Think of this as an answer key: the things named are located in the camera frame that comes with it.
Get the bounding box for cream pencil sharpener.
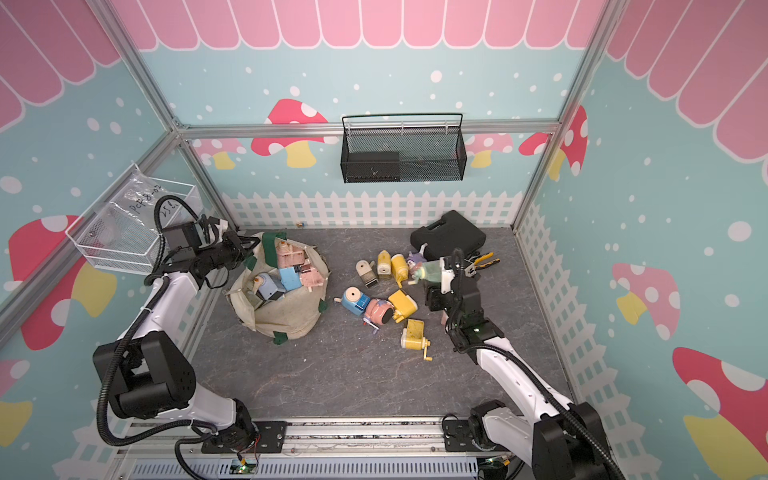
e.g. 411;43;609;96
355;260;378;288

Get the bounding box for pink round character sharpener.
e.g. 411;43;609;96
362;299;394;333

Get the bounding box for pink boxy pencil sharpener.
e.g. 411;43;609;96
441;311;451;334

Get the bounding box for yellow handled pliers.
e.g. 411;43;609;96
467;252;500;275

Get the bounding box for sky blue box sharpener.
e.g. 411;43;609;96
278;266;302;292

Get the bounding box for clear plastic bag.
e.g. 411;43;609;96
95;167;200;273

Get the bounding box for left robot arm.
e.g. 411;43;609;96
92;194;261;451

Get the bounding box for beige canvas tote bag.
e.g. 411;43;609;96
225;232;330;344

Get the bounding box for blue pencil sharpener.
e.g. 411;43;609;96
334;287;371;316

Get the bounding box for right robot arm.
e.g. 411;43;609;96
424;249;624;479

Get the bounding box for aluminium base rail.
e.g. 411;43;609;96
113;416;613;480

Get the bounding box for black wire mesh basket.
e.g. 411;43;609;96
340;112;468;183

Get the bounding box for black plastic tool case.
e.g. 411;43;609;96
410;210;486;260

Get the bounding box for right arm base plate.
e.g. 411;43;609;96
440;414;499;453

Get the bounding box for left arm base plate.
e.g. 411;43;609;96
201;421;288;454

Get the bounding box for pink translucent pencil sharpener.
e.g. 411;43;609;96
299;264;326;291

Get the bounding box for white wire basket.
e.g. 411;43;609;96
65;165;203;276

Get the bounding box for light blue square sharpener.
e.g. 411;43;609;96
253;273;287;302

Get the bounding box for purple pencil sharpener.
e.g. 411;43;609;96
406;243;428;272

